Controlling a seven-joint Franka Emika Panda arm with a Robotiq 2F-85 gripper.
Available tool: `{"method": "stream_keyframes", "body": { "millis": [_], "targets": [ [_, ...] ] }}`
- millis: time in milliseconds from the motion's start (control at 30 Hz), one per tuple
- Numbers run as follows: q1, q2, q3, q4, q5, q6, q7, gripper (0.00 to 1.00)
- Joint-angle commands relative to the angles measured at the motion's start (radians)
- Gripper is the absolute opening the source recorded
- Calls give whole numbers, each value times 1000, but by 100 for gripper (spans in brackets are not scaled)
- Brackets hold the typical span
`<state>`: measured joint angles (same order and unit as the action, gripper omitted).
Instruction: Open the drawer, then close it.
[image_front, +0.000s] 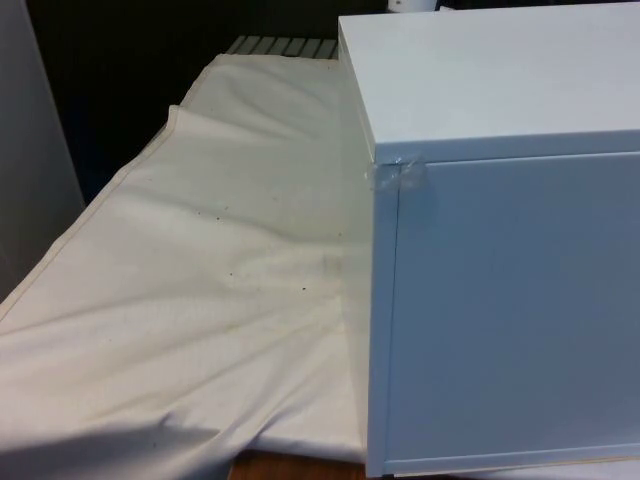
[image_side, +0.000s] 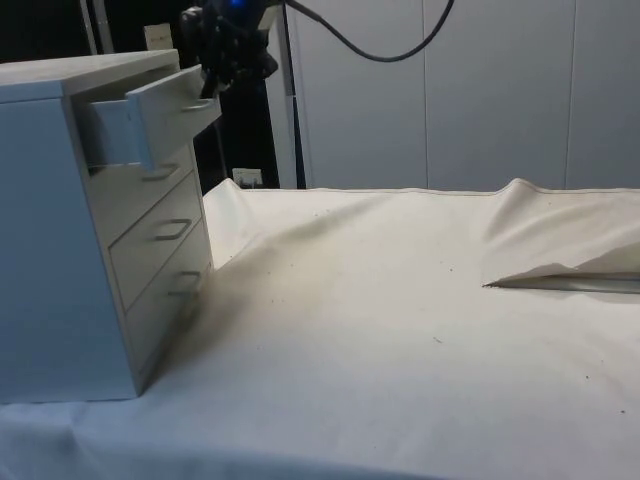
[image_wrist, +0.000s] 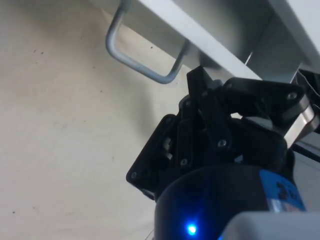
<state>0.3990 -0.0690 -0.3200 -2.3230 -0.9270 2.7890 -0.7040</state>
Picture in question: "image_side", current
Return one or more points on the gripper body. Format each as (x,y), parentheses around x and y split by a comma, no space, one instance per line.
(237,12)

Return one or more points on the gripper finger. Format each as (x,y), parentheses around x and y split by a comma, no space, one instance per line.
(192,37)
(227,60)

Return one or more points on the white chest of drawers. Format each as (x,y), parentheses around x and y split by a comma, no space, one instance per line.
(45,250)

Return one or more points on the pale locker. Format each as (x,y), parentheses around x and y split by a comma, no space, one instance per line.
(605,100)
(495,100)
(360,100)

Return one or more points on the white drawer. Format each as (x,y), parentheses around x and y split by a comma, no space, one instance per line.
(165,107)

